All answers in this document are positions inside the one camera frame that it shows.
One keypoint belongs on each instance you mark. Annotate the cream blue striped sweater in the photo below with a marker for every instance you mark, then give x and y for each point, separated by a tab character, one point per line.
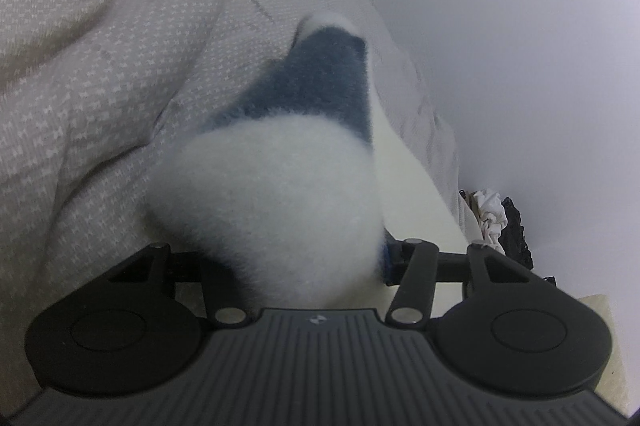
282	188

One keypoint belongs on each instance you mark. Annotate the white crumpled garment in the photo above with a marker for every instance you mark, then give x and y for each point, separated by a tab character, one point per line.
491	216

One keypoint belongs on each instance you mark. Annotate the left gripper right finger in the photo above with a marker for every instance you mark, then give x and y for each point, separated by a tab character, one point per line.
410	266

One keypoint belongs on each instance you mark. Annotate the cardboard box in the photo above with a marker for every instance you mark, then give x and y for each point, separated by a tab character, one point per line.
469	201

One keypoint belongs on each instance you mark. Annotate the black fluffy garment right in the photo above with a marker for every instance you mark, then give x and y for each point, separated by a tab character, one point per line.
512	238

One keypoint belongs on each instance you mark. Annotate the grey bed sheet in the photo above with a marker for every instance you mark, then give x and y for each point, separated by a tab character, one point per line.
94	91

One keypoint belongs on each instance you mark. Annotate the cream quilted headboard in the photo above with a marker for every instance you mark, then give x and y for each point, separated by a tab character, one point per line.
612	386

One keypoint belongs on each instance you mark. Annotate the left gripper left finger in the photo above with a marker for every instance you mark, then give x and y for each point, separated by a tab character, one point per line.
208	289

